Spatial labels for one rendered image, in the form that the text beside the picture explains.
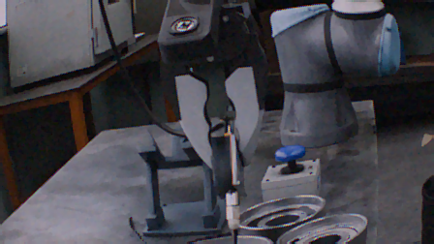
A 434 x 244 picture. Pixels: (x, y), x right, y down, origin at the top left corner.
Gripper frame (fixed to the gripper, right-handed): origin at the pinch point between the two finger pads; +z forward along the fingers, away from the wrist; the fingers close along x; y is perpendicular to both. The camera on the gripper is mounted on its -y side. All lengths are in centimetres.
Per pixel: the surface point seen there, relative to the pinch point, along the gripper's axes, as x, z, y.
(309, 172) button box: -6.3, 8.7, 20.1
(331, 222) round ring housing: -9.8, 9.9, 2.4
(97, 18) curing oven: 79, -8, 212
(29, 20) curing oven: 119, -20, 213
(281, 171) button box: -2.5, 8.4, 21.9
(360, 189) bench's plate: -14.0, 13.2, 21.9
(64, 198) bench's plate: 33.6, 13.2, 32.5
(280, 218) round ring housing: -3.2, 10.7, 9.9
